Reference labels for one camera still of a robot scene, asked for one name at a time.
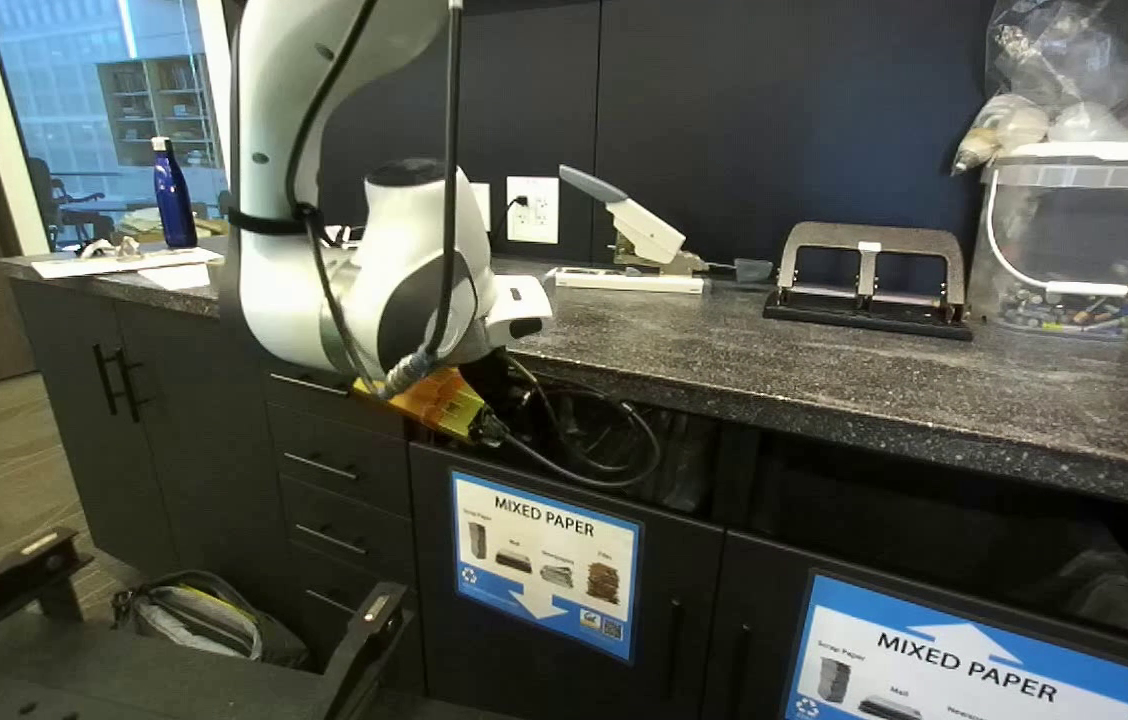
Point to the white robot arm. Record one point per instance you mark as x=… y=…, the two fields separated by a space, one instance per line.
x=401 y=294

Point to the left trash bin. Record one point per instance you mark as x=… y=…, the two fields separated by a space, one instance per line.
x=600 y=440

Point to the trash bin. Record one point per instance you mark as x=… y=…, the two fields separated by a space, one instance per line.
x=943 y=525
x=600 y=440

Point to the right trash bin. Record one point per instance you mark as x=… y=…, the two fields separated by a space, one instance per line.
x=943 y=525

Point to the large white outlet plate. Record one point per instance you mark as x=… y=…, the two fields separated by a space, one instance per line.
x=535 y=209

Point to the left mixed paper label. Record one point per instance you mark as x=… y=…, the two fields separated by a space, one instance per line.
x=548 y=563

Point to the mixed paper label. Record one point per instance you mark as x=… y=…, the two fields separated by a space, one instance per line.
x=888 y=658
x=548 y=563

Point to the black drawer stack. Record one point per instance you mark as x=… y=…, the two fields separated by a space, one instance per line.
x=345 y=493

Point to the black three hole punch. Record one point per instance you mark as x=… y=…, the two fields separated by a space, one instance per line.
x=867 y=302

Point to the black double door cabinet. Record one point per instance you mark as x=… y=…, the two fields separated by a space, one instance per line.
x=167 y=432

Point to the large white paper sheet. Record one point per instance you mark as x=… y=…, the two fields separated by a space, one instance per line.
x=117 y=264

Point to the blue water bottle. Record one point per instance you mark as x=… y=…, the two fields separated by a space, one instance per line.
x=170 y=199

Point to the right mixed paper label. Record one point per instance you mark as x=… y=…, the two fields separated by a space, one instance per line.
x=888 y=658

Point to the grey black bag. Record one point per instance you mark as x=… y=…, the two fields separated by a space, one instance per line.
x=207 y=614

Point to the clear plastic bucket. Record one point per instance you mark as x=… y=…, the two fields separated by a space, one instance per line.
x=1052 y=242

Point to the clear plastic bag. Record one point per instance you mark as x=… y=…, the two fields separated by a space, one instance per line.
x=1052 y=69

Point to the black cart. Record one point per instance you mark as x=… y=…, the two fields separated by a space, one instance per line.
x=57 y=666

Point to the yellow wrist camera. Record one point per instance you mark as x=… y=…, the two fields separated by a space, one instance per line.
x=443 y=400

